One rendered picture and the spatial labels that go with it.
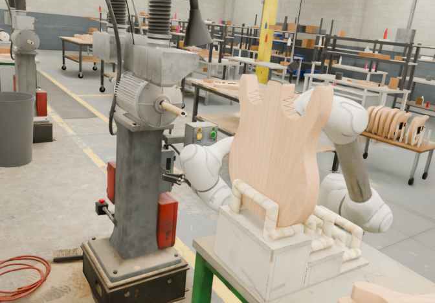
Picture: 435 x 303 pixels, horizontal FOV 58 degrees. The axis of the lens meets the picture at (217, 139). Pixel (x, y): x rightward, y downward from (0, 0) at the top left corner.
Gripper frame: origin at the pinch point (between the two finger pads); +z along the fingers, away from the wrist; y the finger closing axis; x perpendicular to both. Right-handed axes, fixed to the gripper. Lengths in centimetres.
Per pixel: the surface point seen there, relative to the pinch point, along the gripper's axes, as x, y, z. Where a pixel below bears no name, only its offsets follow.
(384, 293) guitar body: 0, 7, -101
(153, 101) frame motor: 23.6, 3.8, 27.1
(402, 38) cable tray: -92, 1082, 562
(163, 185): -34, 14, 46
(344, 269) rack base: -11, 17, -81
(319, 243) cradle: 2, 7, -79
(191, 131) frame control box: 2.4, 24.8, 28.5
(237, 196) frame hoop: 15, -10, -60
